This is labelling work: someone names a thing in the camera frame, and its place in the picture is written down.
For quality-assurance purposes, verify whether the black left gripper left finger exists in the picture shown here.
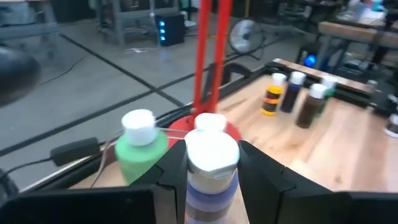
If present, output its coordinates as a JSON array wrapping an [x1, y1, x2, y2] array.
[[130, 140, 187, 224]]

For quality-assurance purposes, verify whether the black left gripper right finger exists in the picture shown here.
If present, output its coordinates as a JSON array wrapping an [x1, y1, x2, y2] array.
[[238, 140, 295, 224]]

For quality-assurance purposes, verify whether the large light green bottle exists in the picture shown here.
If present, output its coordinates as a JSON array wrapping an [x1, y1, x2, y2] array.
[[114, 108, 169, 185]]

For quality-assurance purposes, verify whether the purple paint bottle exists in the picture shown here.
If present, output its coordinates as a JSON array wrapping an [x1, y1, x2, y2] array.
[[185, 129, 241, 224]]

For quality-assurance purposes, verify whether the tall white plastic bottle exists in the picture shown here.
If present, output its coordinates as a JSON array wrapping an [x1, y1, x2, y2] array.
[[194, 112, 228, 133]]

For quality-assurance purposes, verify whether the yellow paint bottle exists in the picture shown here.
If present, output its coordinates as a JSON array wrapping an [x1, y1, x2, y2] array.
[[261, 72, 287, 116]]

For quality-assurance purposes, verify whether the brown paint bottle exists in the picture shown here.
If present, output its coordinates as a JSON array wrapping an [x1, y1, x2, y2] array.
[[295, 83, 328, 129]]

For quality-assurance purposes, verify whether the dark blue paint bottle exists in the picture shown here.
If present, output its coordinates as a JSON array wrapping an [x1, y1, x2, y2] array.
[[280, 71, 307, 114]]

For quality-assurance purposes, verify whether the small green paint bottle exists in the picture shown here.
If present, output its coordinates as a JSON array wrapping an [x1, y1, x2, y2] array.
[[317, 75, 339, 108]]

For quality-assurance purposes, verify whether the black power adapter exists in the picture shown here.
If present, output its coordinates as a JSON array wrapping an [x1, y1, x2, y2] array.
[[50, 137, 101, 167]]

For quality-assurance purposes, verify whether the black arched table clamp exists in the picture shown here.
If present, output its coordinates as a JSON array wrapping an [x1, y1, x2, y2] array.
[[211, 62, 251, 94]]

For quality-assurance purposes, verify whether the red desk lamp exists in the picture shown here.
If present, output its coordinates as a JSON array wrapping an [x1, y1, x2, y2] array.
[[167, 0, 243, 149]]

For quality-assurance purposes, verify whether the round floor fan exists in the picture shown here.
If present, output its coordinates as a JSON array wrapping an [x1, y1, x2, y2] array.
[[228, 17, 266, 56]]

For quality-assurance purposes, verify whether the black computer tower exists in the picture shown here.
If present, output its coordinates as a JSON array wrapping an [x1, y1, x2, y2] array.
[[154, 12, 187, 47]]

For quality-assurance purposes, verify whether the wooden background table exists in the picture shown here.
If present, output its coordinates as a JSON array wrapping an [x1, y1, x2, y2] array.
[[317, 20, 398, 47]]

